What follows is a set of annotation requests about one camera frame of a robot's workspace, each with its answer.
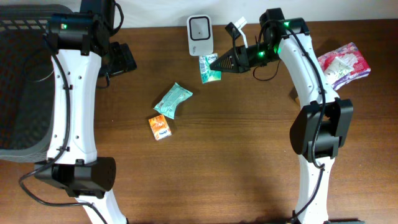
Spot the teal Kleenex tissue pack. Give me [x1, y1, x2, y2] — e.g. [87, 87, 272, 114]
[199, 54, 221, 84]

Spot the white conditioner tube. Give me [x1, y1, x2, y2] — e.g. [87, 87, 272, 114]
[290, 54, 358, 108]

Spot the teal wet wipes pack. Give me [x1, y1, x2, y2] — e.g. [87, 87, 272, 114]
[154, 82, 193, 119]

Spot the red purple tissue pack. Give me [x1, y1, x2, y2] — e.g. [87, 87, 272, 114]
[318, 42, 371, 91]

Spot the orange tissue pack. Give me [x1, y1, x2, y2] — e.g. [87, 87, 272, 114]
[149, 114, 172, 141]

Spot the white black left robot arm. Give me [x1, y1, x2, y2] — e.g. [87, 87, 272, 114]
[34, 1, 137, 223]

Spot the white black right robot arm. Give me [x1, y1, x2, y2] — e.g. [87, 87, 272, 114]
[210, 8, 353, 223]

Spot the white barcode scanner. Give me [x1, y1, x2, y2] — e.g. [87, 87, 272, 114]
[187, 14, 214, 57]

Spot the grey plastic mesh basket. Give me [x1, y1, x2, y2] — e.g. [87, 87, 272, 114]
[1, 4, 71, 163]

